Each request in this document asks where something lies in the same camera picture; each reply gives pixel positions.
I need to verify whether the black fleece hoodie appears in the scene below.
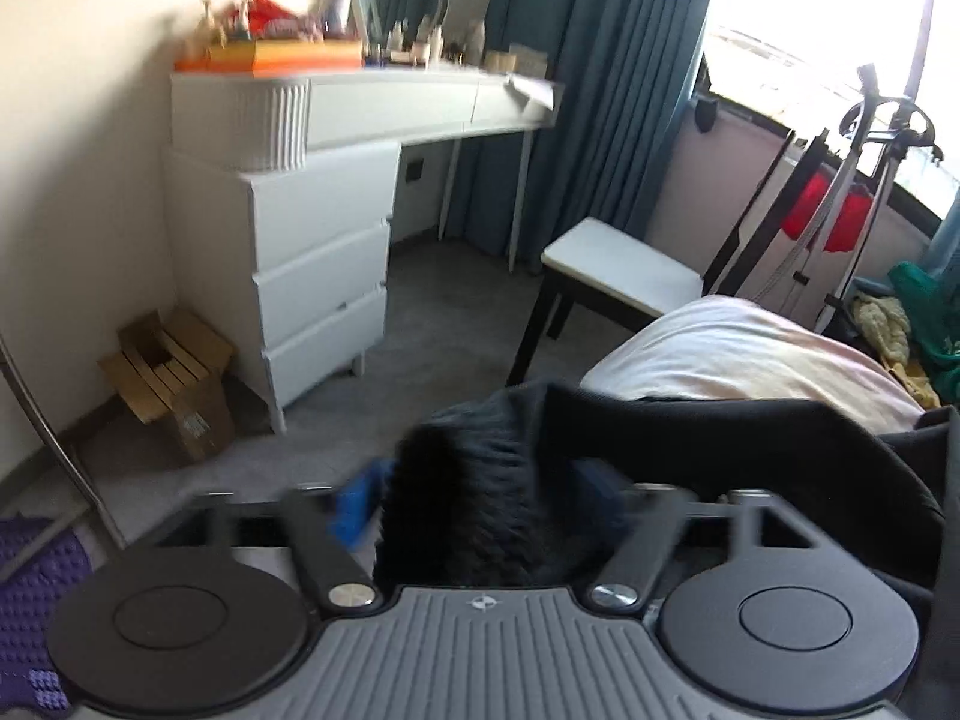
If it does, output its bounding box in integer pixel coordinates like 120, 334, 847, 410
374, 385, 958, 718

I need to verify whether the metal clothes rack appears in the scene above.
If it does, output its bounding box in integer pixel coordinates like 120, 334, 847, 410
0, 337, 127, 550

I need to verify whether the pastel tie-dye bed sheet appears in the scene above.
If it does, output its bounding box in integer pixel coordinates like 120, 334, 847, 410
581, 296, 923, 434

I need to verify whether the brown cardboard box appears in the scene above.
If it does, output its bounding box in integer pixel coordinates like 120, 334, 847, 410
98, 307, 236, 461

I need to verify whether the white cushioned stool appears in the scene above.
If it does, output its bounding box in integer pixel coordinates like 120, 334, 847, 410
506, 218, 703, 387

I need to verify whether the yellow fuzzy garment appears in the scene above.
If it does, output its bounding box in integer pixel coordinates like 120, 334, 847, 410
851, 293, 940, 411

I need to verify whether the purple textured mat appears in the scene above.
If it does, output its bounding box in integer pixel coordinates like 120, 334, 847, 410
0, 528, 91, 718

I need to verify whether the green sweatshirt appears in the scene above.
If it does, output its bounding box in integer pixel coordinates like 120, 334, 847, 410
887, 262, 958, 405

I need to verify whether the white vanity desk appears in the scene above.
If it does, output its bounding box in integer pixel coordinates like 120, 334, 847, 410
171, 65, 563, 265

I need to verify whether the left teal curtain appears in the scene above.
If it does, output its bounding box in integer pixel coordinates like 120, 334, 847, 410
448, 0, 709, 263

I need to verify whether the orange tray with toys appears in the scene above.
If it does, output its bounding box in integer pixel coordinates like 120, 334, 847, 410
174, 0, 363, 76

